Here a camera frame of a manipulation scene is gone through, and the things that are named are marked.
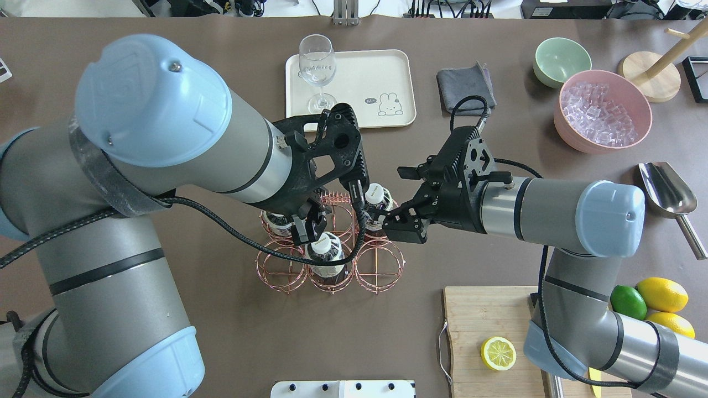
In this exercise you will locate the yellow plastic knife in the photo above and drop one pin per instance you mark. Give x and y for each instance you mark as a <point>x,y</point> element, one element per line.
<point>595,376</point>

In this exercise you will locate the pink bowl of ice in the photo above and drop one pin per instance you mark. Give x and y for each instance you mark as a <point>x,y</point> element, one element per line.
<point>599,112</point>

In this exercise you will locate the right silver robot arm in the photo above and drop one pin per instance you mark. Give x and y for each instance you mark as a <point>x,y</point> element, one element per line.
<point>591,228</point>

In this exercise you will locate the cream rabbit tray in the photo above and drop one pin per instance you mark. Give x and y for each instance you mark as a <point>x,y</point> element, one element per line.
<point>377,85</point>

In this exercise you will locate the aluminium frame post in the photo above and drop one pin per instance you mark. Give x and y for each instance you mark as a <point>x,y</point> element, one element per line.
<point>346,13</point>

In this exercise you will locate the clear wine glass on tray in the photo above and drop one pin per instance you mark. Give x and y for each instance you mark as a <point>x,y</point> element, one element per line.
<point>317,66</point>

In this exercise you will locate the half lemon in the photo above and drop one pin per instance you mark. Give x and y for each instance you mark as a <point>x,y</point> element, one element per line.
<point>498,353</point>

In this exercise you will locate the green bowl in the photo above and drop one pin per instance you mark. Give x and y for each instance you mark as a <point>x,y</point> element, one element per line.
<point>557,59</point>

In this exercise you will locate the yellow lemon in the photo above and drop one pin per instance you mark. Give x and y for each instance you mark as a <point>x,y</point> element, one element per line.
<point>662,294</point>
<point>674,322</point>

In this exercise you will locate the wooden glass tree stand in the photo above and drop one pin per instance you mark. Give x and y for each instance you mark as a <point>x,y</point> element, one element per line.
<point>654,74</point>

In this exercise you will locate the wooden cutting board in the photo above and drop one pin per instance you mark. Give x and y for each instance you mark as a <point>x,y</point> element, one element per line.
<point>476,313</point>

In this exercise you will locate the tea bottle in basket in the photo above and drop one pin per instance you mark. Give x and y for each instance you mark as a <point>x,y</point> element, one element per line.
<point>278,226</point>
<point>327,262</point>

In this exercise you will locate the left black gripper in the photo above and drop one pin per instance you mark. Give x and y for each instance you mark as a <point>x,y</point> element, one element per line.
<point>289,197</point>

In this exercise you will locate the green lime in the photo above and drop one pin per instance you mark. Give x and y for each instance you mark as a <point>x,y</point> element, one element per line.
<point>626,300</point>

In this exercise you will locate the grey folded cloth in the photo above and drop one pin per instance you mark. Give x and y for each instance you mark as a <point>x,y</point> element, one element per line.
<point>456,84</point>

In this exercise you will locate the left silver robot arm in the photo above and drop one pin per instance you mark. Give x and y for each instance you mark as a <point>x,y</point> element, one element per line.
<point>148,118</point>

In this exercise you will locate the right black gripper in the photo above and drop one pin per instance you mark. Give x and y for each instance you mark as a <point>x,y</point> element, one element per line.
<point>457,208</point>

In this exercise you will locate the copper wire bottle basket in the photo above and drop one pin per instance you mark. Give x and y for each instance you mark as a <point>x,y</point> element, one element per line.
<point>377,266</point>

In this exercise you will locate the tea bottle moved to tray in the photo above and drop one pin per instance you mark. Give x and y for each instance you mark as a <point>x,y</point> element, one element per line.
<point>377,200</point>

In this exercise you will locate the metal ice scoop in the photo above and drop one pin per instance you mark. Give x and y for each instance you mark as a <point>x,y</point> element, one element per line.
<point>672,198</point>

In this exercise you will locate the black glass rack tray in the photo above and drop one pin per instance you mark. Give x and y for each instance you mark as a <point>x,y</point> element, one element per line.
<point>695,71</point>

